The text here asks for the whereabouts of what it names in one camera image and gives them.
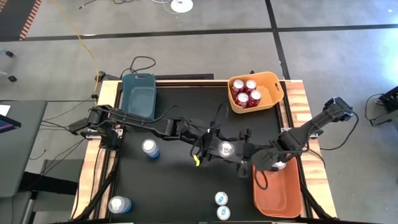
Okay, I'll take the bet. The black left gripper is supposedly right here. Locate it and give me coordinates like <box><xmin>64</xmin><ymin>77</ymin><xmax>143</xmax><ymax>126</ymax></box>
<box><xmin>186</xmin><ymin>123</ymin><xmax>246</xmax><ymax>166</ymax></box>

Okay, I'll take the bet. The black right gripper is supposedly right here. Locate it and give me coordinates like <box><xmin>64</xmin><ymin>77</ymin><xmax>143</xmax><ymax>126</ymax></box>
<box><xmin>238</xmin><ymin>128</ymin><xmax>282</xmax><ymax>179</ymax></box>

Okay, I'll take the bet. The slim silver blue energy can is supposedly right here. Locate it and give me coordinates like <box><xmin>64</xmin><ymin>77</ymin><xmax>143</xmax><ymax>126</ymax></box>
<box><xmin>214</xmin><ymin>191</ymin><xmax>229</xmax><ymax>207</ymax></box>
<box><xmin>216</xmin><ymin>205</ymin><xmax>231</xmax><ymax>221</ymax></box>

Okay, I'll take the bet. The orange plastic bin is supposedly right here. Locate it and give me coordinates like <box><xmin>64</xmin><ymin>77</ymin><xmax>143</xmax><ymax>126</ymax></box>
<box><xmin>251</xmin><ymin>155</ymin><xmax>303</xmax><ymax>218</ymax></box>

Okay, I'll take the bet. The yellow plastic bin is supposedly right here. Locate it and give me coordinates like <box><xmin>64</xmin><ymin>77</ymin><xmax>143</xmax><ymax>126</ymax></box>
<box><xmin>227</xmin><ymin>71</ymin><xmax>285</xmax><ymax>114</ymax></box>

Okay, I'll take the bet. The blue plastic bin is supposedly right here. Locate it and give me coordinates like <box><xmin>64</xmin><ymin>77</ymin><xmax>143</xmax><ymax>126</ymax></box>
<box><xmin>119</xmin><ymin>72</ymin><xmax>157</xmax><ymax>121</ymax></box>

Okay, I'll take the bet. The silver mounting plate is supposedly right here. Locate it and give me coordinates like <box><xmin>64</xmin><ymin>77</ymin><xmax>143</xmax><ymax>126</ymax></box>
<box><xmin>280</xmin><ymin>126</ymin><xmax>295</xmax><ymax>138</ymax></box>

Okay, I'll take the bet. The white round floor device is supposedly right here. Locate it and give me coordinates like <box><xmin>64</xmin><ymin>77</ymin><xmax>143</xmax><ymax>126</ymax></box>
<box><xmin>170</xmin><ymin>0</ymin><xmax>195</xmax><ymax>14</ymax></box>

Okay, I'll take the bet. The black equipment stand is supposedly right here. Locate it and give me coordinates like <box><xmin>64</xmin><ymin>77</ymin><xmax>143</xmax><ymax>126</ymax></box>
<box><xmin>369</xmin><ymin>86</ymin><xmax>398</xmax><ymax>127</ymax></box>

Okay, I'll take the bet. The grey cabinet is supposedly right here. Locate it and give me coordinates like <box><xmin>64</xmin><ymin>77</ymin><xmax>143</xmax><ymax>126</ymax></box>
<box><xmin>30</xmin><ymin>158</ymin><xmax>85</xmax><ymax>224</ymax></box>

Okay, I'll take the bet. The grey desk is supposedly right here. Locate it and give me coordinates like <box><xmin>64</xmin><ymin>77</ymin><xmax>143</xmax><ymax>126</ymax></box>
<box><xmin>0</xmin><ymin>99</ymin><xmax>48</xmax><ymax>197</ymax></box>

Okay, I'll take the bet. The dark laptop screen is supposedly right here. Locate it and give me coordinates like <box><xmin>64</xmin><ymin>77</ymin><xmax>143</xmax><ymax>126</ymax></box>
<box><xmin>0</xmin><ymin>113</ymin><xmax>22</xmax><ymax>134</ymax></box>

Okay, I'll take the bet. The office chair base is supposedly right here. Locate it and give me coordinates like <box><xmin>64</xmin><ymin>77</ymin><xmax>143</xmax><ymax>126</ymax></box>
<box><xmin>0</xmin><ymin>48</ymin><xmax>18</xmax><ymax>83</ymax></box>

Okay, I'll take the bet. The black mat with orange edge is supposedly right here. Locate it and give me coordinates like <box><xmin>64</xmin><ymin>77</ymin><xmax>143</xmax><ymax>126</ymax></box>
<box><xmin>0</xmin><ymin>0</ymin><xmax>43</xmax><ymax>42</ymax></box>

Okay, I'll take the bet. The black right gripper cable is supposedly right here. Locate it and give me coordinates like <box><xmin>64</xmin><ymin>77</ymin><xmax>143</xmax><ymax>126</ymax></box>
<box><xmin>252</xmin><ymin>167</ymin><xmax>269</xmax><ymax>191</ymax></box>

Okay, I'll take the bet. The black floor cable loop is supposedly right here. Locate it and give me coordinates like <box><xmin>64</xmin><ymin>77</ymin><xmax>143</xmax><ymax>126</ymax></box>
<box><xmin>119</xmin><ymin>55</ymin><xmax>157</xmax><ymax>78</ymax></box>

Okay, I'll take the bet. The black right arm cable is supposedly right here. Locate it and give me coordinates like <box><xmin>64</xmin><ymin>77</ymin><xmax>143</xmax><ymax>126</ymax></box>
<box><xmin>320</xmin><ymin>110</ymin><xmax>360</xmax><ymax>152</ymax></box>

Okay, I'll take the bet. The yellow hanging cable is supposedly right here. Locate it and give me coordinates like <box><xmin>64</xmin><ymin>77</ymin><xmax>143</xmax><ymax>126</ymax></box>
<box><xmin>51</xmin><ymin>0</ymin><xmax>100</xmax><ymax>96</ymax></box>

